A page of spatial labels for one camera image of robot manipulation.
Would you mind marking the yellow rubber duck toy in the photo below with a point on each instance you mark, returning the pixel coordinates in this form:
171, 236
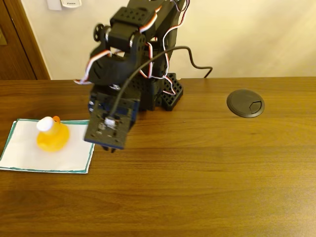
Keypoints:
53, 139

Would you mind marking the brown wooden door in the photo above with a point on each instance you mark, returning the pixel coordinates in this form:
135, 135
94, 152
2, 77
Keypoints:
14, 49

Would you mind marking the white wall switch plate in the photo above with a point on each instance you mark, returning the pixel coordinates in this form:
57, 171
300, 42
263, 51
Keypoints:
54, 4

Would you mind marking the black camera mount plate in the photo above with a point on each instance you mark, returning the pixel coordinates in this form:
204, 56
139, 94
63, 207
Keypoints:
116, 134

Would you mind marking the white wall controller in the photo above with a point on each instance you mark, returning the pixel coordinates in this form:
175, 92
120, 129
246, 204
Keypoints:
71, 3

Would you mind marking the white paper sheet green border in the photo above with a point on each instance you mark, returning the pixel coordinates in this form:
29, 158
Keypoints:
24, 158

